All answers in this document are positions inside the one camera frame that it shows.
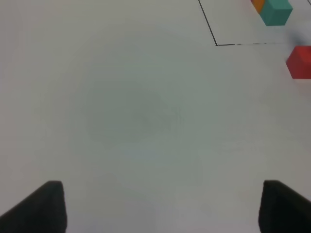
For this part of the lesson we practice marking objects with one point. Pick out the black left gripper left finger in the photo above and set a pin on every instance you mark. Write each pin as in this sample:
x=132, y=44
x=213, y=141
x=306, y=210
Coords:
x=43, y=211

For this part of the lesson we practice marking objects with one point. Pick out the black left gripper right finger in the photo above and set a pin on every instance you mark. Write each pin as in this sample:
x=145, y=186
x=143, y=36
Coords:
x=283, y=210

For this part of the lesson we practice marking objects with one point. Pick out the red block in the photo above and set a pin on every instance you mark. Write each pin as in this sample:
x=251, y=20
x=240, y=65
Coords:
x=299, y=63

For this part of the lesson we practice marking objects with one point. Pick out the teal template block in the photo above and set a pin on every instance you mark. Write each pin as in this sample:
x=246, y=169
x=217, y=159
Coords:
x=276, y=12

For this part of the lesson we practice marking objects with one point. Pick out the orange template block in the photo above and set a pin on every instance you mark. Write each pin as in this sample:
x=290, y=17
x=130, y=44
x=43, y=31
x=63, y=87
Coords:
x=258, y=5

